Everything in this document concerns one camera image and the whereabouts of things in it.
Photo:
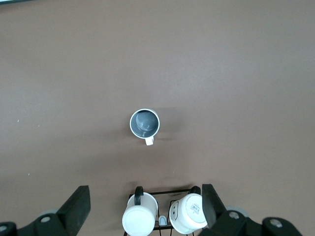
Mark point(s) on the white mug grey inside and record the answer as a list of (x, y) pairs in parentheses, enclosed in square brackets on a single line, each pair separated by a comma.
[(145, 123)]

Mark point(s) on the white mug with face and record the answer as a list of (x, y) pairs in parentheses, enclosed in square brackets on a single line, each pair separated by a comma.
[(187, 214)]

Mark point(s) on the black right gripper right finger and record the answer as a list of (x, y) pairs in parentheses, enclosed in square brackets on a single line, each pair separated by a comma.
[(212, 209)]

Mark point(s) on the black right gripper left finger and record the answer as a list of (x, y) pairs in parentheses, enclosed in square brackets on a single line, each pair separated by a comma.
[(72, 211)]

